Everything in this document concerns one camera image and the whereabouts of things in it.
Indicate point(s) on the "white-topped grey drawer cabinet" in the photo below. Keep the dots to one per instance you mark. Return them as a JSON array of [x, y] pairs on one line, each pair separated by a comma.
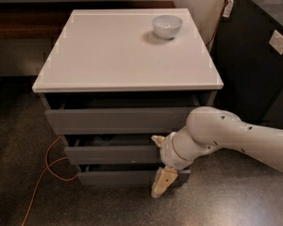
[[117, 51]]

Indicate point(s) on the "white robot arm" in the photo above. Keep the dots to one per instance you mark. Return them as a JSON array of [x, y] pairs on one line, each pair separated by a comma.
[[208, 130]]

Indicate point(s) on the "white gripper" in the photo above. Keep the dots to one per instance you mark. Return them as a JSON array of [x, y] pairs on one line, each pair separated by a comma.
[[167, 151]]

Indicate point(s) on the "white ceramic bowl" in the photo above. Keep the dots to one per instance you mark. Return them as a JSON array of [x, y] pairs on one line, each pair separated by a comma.
[[166, 26]]

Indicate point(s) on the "white square label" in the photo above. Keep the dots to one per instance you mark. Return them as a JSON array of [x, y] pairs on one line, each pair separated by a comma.
[[276, 41]]

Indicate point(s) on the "dark wooden bench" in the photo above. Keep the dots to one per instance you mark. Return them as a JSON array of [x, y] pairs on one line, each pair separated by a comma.
[[45, 20]]

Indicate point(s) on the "grey top drawer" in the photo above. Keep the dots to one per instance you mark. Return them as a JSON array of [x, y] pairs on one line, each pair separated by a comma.
[[120, 112]]

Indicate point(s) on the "black side cabinet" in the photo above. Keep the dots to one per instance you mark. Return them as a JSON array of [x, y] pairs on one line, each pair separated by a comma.
[[251, 69]]

